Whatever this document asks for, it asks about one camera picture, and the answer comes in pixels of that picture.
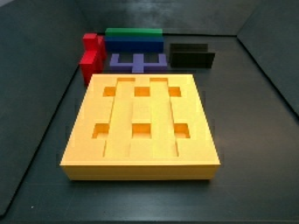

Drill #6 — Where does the purple comb-shaped block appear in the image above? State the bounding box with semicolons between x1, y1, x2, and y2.
110;53;167;74

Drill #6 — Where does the red stepped block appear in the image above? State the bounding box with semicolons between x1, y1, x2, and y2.
79;33;107;85

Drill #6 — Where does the blue rectangular block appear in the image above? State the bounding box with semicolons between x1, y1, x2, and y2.
106;37;165;53

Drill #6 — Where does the black U-shaped bracket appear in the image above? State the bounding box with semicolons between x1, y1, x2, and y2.
170;43;215;68

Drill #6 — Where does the yellow slotted board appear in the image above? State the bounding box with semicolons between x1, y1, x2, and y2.
60;74;221;180

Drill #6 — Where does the green rectangular block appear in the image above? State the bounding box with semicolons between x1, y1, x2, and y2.
106;28;163;37

